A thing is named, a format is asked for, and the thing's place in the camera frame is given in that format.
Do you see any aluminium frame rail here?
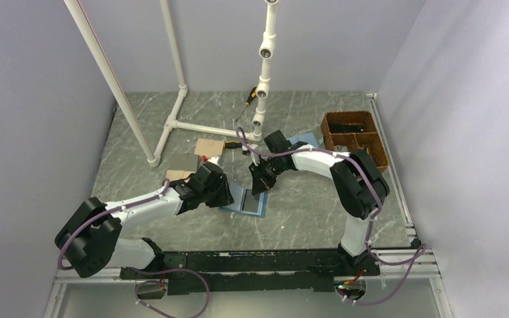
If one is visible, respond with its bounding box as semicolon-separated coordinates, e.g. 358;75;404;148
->
45;217;455;317

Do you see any purple cable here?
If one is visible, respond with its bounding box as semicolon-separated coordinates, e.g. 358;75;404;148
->
56;178;211;318
236;126;427;307

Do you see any black yellow screwdriver far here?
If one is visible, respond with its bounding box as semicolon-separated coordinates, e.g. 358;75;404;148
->
235;87;257;122

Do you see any brown wicker basket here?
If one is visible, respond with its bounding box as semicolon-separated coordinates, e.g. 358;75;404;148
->
320;111;389;172

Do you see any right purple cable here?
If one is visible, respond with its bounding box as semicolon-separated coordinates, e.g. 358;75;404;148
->
236;126;427;307

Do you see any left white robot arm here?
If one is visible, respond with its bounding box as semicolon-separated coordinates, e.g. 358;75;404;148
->
54;162;234;278

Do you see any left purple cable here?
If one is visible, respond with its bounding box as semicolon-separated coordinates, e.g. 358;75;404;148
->
56;178;211;318

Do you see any open green card holder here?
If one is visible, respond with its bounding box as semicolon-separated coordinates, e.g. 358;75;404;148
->
288;132;324;148

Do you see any black yellow screwdriver near pipe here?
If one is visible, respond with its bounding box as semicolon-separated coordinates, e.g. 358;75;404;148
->
224;140;242;150

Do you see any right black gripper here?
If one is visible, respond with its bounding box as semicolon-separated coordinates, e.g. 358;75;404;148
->
248;155;285;197

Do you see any beige card holder lower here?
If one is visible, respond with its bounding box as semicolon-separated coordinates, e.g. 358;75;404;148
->
165;170;194;181

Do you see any silver grey credit card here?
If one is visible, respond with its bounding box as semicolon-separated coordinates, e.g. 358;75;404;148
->
241;189;260;215

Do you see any tan card holder upper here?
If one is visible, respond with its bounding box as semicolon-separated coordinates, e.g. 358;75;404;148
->
194;138;224;159

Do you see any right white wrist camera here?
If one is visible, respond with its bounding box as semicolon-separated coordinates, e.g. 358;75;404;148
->
242;144;258;160

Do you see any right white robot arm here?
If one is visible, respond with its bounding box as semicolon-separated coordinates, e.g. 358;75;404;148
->
249;131;390;275

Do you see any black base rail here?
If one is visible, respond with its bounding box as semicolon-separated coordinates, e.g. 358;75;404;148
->
120;248;381;295

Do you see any white PVC pipe frame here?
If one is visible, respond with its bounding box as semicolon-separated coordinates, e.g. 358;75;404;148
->
64;0;281;168

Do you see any teal blue card holder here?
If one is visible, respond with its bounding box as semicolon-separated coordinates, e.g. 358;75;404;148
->
220;182;269;218

